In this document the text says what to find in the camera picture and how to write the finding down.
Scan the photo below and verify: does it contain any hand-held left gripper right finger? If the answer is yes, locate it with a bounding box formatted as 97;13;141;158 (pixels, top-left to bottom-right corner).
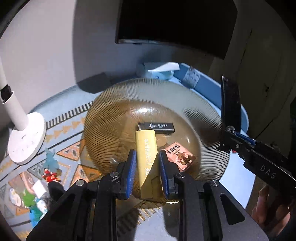
159;149;266;241

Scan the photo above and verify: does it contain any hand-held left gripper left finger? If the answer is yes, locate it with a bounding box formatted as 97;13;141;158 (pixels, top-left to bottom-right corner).
25;149;139;241

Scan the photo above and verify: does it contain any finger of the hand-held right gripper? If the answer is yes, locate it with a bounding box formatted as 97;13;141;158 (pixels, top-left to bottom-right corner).
233;131;257;147
221;75;242;131

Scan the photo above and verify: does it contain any yellow lighter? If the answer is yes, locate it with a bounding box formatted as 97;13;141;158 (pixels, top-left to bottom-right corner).
135;130;158;200

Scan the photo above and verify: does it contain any amber ribbed glass plate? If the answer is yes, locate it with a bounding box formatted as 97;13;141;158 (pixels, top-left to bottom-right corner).
82;78;230;205

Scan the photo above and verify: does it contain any red toy figure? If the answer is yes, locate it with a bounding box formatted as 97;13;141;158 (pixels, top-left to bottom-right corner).
42;169;62;183

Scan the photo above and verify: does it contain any green toy figure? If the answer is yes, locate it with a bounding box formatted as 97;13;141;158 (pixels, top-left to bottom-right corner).
22;190;38;208

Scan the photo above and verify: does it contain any person's right hand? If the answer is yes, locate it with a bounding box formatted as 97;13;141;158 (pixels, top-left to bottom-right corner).
251;184;292;226

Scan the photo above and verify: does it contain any small pink printed box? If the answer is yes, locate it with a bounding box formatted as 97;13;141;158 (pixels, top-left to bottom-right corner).
165;142;196;172

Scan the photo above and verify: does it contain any black USB stick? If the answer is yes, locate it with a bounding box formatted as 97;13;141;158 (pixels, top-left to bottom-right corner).
137;122;174;132

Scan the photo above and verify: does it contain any blue patterned table mat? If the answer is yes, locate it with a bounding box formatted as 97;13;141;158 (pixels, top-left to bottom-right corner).
0;76;167;239

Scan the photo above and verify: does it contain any blue and white tissue pack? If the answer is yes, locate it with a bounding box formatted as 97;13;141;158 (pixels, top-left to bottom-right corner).
136;61;180;80

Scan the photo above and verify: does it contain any light blue toy figure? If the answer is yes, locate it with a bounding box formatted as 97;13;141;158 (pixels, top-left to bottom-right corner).
43;148;59;171

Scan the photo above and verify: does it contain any small white box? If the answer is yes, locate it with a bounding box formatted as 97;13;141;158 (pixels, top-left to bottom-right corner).
31;179;49;198

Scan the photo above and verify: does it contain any black monitor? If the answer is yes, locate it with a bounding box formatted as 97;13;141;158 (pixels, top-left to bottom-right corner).
115;0;238;60

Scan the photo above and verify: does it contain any teal toy figure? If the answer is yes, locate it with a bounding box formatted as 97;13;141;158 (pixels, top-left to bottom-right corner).
29;199;49;227

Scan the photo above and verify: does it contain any pale wooden oblong block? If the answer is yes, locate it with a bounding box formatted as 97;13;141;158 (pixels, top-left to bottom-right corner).
20;171;37;190

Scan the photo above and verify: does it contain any white desk lamp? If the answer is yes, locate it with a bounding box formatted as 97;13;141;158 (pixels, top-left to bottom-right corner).
0;52;47;165

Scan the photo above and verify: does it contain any small round pale trinket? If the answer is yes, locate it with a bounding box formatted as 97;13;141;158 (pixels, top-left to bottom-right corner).
9;188;23;207

